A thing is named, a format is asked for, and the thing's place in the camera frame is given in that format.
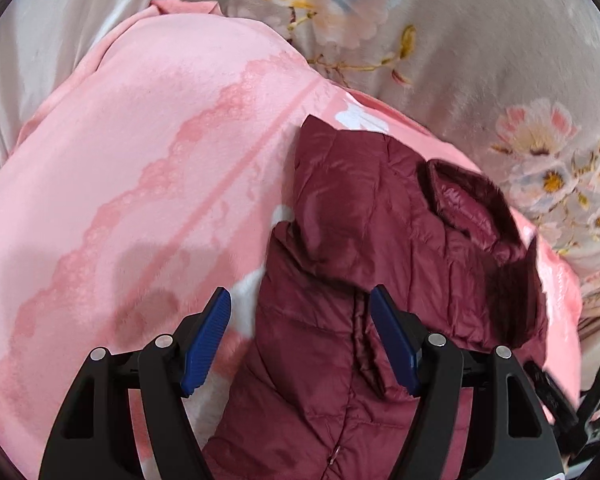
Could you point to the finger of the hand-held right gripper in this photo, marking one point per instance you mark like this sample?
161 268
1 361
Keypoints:
550 392

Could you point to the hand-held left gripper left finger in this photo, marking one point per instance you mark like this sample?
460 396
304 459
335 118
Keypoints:
206 346

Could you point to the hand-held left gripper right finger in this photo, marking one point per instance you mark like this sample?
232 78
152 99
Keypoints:
395 340

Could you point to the maroon puffer jacket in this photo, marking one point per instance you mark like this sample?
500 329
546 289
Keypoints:
380 260

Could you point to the floral grey bed sheet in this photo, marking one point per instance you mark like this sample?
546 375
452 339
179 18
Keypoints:
455 60

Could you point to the grey satin sheet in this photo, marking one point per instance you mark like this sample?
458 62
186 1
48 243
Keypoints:
45 50

